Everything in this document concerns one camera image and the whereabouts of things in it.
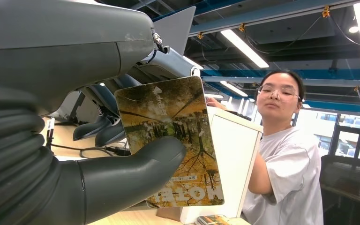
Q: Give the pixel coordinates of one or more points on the guest person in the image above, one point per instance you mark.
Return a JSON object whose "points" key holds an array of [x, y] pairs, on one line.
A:
{"points": [[288, 174]]}

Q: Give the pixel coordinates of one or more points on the round ceiling spotlight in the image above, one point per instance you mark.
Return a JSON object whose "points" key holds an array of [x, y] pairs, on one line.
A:
{"points": [[353, 29]]}

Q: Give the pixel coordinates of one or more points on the small brown cardboard box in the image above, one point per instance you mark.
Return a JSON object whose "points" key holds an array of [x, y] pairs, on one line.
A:
{"points": [[167, 214]]}

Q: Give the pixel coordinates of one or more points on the white desk partition box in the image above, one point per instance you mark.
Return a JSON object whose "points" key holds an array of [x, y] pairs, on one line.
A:
{"points": [[229, 149]]}

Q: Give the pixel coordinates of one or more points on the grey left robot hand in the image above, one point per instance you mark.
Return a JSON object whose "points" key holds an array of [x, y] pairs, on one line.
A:
{"points": [[59, 46]]}

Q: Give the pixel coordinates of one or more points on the long ceiling light strip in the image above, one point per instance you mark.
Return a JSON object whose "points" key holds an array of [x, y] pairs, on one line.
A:
{"points": [[234, 89], [245, 48]]}

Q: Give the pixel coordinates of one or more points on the black office chair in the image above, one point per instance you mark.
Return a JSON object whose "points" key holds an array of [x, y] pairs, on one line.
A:
{"points": [[350, 186]]}

